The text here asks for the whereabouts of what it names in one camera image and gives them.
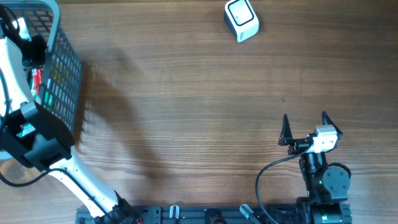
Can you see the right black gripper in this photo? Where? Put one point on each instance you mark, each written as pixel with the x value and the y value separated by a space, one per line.
pixel 297 144

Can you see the red slim stick packet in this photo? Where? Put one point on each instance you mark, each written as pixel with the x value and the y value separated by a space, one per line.
pixel 37 74

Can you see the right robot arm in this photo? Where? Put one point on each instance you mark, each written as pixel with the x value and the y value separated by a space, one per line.
pixel 327 184

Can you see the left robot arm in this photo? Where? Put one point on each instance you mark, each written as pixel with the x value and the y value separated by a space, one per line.
pixel 103 203

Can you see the white barcode scanner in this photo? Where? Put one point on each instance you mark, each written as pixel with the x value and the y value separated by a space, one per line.
pixel 241 19

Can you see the grey plastic mesh basket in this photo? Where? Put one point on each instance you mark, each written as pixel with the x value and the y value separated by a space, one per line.
pixel 37 130

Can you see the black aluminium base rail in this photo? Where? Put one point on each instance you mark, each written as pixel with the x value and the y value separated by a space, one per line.
pixel 281 213

